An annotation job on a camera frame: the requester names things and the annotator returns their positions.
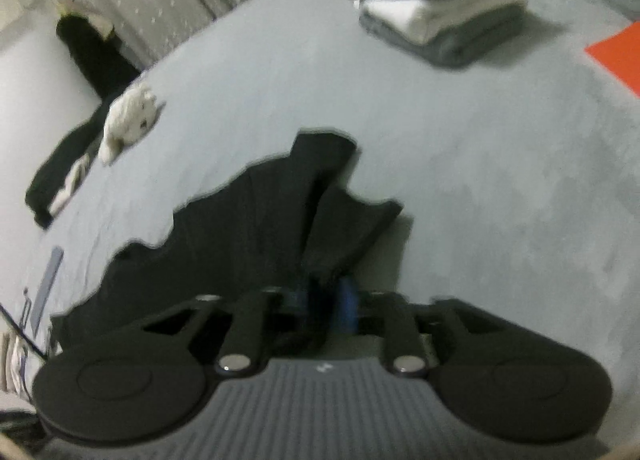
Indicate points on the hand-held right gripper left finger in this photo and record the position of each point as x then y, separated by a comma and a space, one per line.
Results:
245, 335

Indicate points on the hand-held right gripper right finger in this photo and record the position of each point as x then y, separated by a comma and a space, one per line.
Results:
347, 305

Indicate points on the black t-shirt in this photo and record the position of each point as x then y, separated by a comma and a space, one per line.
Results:
240, 235

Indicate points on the grey bed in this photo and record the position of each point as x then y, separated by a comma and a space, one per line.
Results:
475, 164

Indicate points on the grey folded cloth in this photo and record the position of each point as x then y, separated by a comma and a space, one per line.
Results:
46, 290

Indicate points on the white crumpled cloth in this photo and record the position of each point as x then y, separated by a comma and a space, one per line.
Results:
70, 185

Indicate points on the white plush dog toy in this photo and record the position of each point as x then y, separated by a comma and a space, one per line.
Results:
130, 122

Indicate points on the black crumpled garment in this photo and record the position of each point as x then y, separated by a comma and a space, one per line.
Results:
65, 164

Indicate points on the white folded shirt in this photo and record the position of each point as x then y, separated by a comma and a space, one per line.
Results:
425, 14

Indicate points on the black hanging garment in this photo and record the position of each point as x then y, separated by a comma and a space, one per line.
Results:
97, 57

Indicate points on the orange card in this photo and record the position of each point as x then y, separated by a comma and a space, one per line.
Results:
617, 57

